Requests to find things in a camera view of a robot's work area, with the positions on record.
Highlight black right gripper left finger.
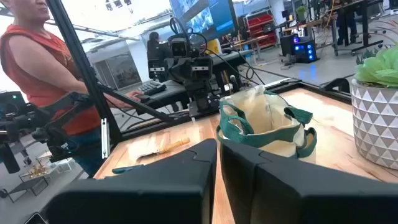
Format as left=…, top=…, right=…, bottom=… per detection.
left=40, top=138, right=218, bottom=224

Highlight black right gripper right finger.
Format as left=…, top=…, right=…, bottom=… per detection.
left=220, top=139, right=398, bottom=224

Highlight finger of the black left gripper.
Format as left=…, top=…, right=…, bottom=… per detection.
left=191, top=57, right=214, bottom=81
left=147, top=58, right=169, bottom=82

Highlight steel trowel wooden handle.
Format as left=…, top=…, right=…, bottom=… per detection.
left=129, top=136, right=191, bottom=161

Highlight beige green canvas gardening bag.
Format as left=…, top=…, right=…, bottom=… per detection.
left=216, top=85, right=318, bottom=164

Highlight black keyboard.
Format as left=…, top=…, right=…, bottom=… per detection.
left=136, top=80, right=167, bottom=96

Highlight yellow container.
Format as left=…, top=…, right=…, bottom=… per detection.
left=206, top=39, right=222, bottom=55

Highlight red storage bin shelf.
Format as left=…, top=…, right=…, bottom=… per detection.
left=245, top=14, right=277, bottom=49

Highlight computer tower blue lights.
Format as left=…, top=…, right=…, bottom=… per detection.
left=279, top=34, right=318, bottom=63

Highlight white triangle-pattern plant pot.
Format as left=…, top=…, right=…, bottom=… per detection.
left=350, top=77, right=398, bottom=170

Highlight low grey side table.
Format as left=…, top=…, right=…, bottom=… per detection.
left=0, top=149, right=77, bottom=203

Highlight person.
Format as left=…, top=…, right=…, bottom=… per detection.
left=0, top=0, right=146, bottom=178

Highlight background potted plant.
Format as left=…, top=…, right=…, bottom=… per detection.
left=296, top=5, right=308, bottom=22

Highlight green succulent plant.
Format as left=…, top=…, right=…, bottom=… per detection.
left=353, top=43, right=398, bottom=88

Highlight spiky air plant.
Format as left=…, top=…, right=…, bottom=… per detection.
left=356, top=18, right=398, bottom=65

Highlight black standing desk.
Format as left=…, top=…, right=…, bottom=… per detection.
left=329, top=0, right=385, bottom=57

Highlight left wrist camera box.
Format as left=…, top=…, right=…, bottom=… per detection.
left=169, top=38, right=190, bottom=58

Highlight teal tool handle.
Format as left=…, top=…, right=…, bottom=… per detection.
left=111, top=164, right=144, bottom=175

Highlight black upright frame post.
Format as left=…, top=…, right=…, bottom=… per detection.
left=46, top=0, right=124, bottom=156

